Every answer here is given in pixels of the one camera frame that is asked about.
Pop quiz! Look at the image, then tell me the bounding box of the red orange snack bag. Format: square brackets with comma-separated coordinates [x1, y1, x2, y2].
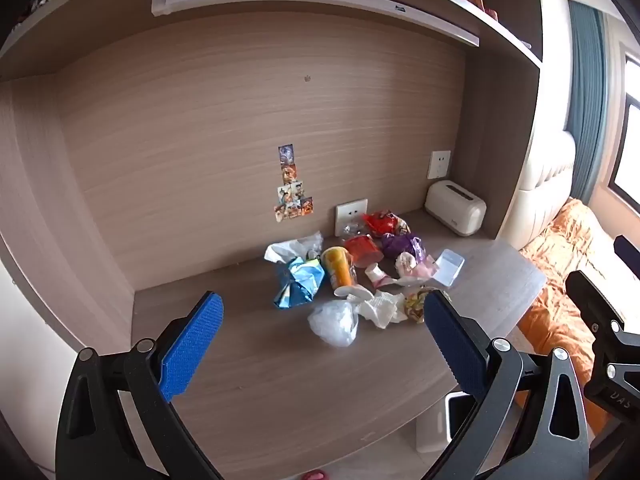
[360, 211, 411, 238]

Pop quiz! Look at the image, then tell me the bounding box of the white light bar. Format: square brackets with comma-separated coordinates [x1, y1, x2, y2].
[151, 0, 481, 47]

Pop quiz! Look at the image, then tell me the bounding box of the clear plastic bag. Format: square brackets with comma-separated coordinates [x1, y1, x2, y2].
[307, 300, 360, 349]

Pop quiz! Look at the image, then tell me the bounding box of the cream rounded box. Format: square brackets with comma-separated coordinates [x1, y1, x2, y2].
[425, 180, 487, 237]

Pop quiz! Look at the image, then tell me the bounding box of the white wall socket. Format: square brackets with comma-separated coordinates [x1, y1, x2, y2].
[335, 199, 369, 237]
[427, 150, 451, 180]

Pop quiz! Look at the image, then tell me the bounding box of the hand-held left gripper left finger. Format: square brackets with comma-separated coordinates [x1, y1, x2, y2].
[55, 290, 225, 480]

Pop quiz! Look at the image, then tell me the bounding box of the grey-blue curtain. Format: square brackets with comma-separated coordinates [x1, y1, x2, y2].
[565, 0, 609, 207]

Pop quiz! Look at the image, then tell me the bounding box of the purple crumpled wrapper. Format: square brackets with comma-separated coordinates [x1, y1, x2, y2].
[381, 232, 426, 264]

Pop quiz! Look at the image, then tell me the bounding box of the red cup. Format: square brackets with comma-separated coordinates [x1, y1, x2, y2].
[344, 235, 385, 267]

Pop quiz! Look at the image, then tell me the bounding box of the colourful candy wrapper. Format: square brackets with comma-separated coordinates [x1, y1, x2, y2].
[404, 287, 441, 324]

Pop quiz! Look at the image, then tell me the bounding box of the blue wrapper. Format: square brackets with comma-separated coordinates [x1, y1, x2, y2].
[273, 256, 326, 310]

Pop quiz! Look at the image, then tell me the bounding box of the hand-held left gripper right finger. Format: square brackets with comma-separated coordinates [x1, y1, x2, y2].
[422, 289, 593, 480]

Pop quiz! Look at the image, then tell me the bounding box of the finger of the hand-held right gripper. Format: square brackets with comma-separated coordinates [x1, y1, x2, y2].
[565, 270, 627, 342]
[613, 234, 640, 282]

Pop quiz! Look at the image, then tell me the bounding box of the yellow plastic cup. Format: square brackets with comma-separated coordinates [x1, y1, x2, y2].
[321, 246, 374, 299]

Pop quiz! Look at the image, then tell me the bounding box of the cream padded headboard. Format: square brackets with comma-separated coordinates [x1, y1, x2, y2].
[500, 130, 576, 252]

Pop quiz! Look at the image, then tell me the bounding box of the strip of picture stickers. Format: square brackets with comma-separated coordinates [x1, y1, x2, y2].
[273, 144, 315, 221]

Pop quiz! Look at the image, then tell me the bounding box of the white crumpled plastic wrapper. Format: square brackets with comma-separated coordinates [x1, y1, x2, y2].
[264, 231, 325, 265]

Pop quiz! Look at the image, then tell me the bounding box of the dark framed window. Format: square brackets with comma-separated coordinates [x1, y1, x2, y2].
[612, 54, 640, 202]

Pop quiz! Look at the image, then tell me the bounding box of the white crumpled tissue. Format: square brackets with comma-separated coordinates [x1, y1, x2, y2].
[347, 290, 407, 330]

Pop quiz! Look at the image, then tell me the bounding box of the clear plastic box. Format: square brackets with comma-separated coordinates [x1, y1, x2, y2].
[434, 248, 466, 288]

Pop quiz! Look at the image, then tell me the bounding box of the white trash bin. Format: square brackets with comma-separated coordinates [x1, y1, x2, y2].
[415, 392, 484, 454]

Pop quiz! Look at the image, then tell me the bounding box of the desk with shelves and drawers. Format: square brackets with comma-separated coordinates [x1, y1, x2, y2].
[0, 0, 548, 461]

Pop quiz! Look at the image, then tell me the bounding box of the pink white wrapper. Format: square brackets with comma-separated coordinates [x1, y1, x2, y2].
[395, 251, 441, 286]

